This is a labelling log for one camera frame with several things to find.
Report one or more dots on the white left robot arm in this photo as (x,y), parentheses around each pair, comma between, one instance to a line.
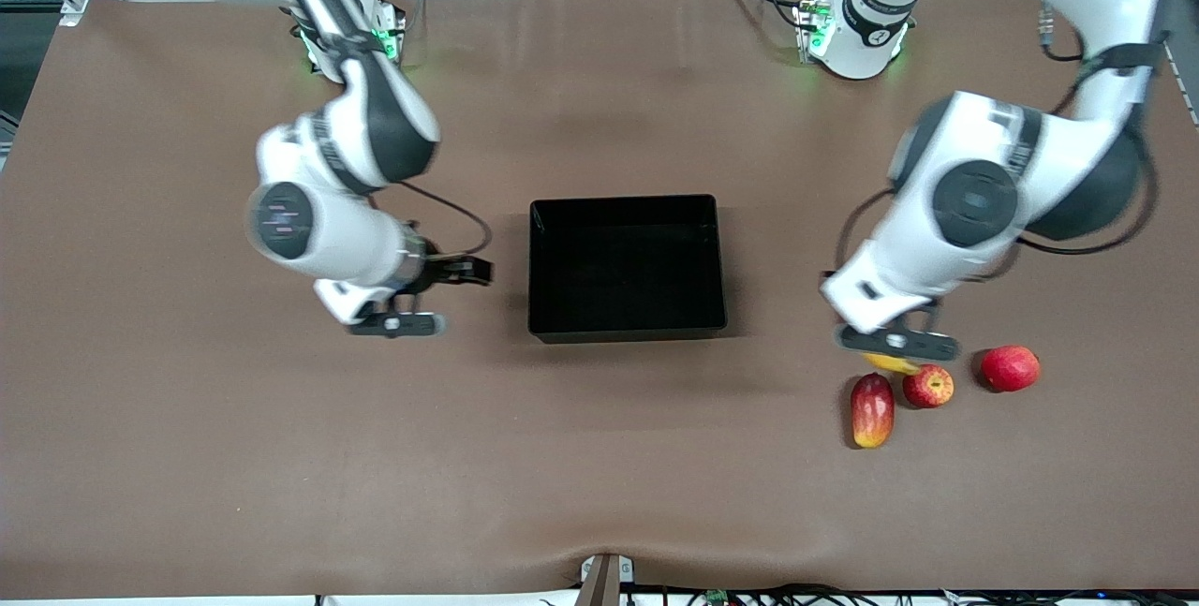
(974,203)

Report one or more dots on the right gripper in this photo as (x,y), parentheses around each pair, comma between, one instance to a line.
(438,273)

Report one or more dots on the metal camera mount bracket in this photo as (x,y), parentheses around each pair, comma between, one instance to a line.
(604,583)

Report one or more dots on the brown table mat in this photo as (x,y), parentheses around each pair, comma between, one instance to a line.
(281,447)

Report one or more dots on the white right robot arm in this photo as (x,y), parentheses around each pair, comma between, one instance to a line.
(318,231)

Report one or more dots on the red yellow mango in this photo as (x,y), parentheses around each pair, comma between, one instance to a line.
(872,411)

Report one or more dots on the round red peach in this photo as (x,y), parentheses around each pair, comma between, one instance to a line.
(1011,368)

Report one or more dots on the small green circuit board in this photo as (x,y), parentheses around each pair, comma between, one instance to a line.
(717,598)

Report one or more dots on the yellow banana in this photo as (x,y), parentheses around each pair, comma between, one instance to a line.
(890,365)

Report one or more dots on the black plastic box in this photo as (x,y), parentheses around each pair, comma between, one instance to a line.
(628,269)

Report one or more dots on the small red speckled apple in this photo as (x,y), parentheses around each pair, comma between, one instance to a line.
(927,387)

